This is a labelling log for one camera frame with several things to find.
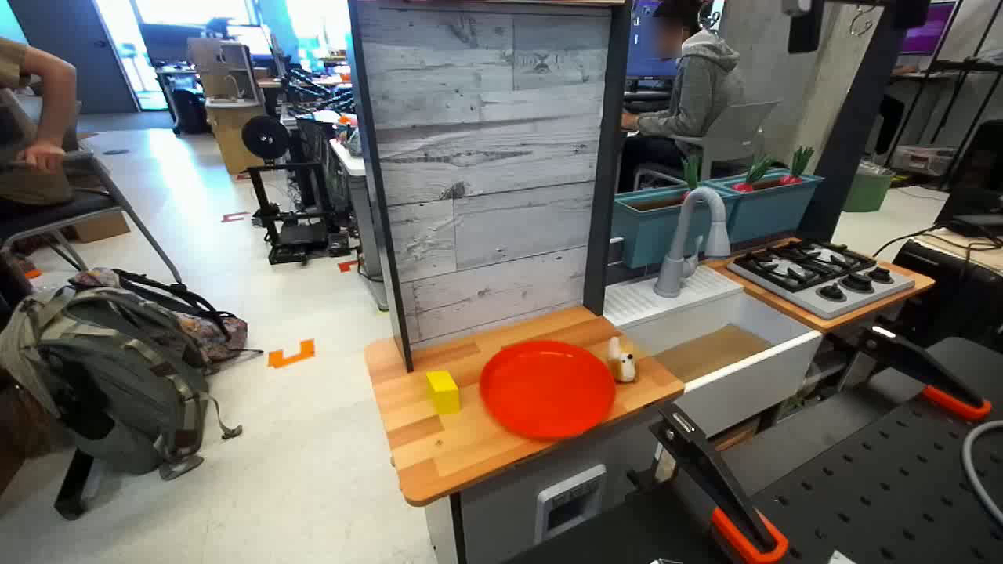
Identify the seated person hand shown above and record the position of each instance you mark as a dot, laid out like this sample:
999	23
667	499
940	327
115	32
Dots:
42	155

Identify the seated person bare forearm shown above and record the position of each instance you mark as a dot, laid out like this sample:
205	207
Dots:
59	97

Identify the red round plate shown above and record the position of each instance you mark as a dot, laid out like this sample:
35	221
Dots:
546	388

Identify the cardboard box on floor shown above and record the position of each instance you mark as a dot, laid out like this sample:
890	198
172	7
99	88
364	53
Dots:
95	227

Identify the tan cabinet with machine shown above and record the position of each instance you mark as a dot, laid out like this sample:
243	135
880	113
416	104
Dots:
230	104

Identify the grey green backpack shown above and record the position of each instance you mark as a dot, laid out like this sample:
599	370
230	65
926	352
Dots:
115	376

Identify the black 3D printer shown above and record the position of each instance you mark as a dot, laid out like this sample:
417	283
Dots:
300	198

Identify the orange floor tape marker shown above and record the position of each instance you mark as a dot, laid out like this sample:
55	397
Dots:
293	356

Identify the grey wood backboard panel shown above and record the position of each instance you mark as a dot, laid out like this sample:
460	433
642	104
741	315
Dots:
488	158

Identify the yellow block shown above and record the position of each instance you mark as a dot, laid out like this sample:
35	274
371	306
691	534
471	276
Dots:
444	391

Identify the long teal planter box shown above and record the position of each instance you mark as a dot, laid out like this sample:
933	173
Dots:
654	223

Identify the grey toy faucet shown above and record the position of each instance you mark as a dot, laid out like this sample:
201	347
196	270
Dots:
681	258

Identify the person in grey hoodie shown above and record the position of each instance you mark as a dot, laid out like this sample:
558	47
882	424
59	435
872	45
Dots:
697	88

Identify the grey office chair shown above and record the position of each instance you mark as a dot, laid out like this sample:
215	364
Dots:
745	129

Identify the short teal planter box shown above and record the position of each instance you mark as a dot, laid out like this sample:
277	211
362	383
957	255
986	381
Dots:
773	205

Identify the white toy sink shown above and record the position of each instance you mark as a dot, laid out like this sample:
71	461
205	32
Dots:
754	383

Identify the toy stove with black burners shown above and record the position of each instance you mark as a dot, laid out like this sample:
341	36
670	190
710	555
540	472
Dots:
816	281

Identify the green bin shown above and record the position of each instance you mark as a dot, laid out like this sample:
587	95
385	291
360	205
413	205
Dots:
868	190

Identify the black metal shelf rack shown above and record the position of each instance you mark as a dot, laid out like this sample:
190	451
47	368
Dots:
945	104

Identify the black office chair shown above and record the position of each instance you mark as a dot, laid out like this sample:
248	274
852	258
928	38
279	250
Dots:
977	182

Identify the grey metal frame chair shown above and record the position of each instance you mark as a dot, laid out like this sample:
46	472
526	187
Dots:
75	205

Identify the black vertical post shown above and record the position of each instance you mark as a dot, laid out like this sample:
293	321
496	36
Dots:
852	113

